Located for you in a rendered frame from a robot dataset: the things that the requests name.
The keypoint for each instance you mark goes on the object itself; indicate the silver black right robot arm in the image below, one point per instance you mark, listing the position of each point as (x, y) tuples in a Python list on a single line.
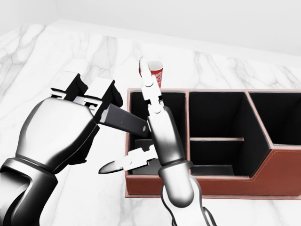
[(178, 188)]

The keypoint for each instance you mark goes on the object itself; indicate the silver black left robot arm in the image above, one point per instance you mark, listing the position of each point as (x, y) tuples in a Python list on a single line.
[(21, 193)]

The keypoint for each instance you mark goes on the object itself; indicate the red-brown desk caddy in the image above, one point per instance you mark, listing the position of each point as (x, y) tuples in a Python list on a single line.
[(270, 174)]

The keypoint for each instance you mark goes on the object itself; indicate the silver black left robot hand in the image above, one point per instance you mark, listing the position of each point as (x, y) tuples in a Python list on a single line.
[(54, 127)]

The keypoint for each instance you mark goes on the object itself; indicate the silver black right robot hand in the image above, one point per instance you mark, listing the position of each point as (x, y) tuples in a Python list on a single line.
[(167, 139)]

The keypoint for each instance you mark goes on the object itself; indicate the red printed paper cup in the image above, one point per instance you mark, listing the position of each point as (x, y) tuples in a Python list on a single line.
[(158, 74)]

